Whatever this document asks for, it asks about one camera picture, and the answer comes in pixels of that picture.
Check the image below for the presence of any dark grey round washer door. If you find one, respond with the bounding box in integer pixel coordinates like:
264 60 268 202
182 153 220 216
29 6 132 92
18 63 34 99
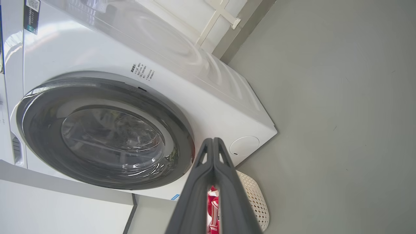
16 71 195 190

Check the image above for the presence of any white front-load washing machine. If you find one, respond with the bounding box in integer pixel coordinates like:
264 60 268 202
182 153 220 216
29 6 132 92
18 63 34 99
0 0 278 202

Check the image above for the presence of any white cross bar frame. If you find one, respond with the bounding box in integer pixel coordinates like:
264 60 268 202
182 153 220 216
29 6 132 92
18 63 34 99
194 0 241 49

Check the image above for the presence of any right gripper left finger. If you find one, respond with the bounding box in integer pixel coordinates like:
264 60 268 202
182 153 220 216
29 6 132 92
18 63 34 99
165 138 215 234

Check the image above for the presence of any cream laundry basket brown rim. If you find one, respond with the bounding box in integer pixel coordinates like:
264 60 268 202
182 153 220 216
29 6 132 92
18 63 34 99
208 170 270 234

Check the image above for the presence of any red garment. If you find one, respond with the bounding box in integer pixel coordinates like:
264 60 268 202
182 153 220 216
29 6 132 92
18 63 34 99
207 186 220 234

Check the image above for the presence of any black sticker with QR code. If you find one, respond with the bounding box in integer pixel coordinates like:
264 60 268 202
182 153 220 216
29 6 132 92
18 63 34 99
23 0 41 35

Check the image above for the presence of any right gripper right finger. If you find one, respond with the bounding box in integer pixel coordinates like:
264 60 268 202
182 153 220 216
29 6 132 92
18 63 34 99
213 137 263 234

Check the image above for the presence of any white drain filter cover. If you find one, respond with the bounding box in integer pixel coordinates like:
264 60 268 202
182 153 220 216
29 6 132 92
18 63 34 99
229 136 260 156

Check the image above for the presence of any white cabinet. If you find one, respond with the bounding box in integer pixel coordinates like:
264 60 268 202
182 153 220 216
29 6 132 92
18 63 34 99
0 159 177 234

